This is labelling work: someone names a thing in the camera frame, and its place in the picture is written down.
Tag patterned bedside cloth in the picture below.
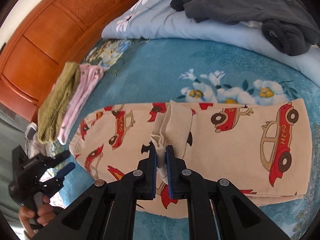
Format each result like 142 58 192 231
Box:
25 122 55 159

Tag teal floral bed blanket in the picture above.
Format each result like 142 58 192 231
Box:
56 39 319 239

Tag folded pink garment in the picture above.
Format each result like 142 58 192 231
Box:
57 63 104 145

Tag cream car print pants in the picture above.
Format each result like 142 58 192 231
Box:
69 99 312 218

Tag dark grey fleece jacket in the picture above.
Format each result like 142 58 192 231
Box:
170 0 319 56

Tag orange wooden headboard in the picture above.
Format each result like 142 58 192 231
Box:
1 0 137 121

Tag light blue daisy quilt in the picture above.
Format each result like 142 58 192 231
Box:
101 0 319 85

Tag folded olive green sweater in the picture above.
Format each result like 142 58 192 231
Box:
37 62 80 144

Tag person's left hand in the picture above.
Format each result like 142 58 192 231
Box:
18 196 57 239

